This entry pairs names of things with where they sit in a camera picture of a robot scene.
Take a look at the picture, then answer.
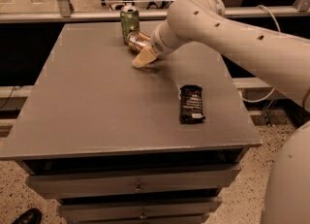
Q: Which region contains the black snack bar wrapper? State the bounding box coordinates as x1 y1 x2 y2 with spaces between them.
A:
179 85 205 124

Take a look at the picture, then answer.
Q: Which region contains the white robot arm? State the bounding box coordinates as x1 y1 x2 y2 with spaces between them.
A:
133 0 310 224

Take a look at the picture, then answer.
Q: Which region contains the metal railing frame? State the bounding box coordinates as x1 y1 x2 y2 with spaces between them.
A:
0 0 310 23

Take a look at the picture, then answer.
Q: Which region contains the top grey drawer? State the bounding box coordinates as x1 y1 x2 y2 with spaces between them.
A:
26 164 241 199

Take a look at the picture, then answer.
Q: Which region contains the orange soda can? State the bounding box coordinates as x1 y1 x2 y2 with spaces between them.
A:
127 31 150 52

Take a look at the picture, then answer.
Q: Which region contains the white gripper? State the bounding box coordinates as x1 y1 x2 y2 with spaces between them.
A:
133 20 188 68

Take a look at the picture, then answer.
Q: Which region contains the black shoe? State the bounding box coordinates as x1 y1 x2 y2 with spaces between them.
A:
12 208 42 224

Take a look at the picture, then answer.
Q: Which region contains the grey drawer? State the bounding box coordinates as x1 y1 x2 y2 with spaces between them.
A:
59 197 222 222
26 164 241 199

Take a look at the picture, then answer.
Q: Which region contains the green soda can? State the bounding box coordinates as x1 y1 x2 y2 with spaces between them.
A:
120 5 140 44

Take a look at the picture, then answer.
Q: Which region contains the white cable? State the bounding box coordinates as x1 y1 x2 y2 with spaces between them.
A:
241 4 283 104

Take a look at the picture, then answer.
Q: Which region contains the grey drawer cabinet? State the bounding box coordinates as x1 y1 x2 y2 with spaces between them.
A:
1 22 260 224

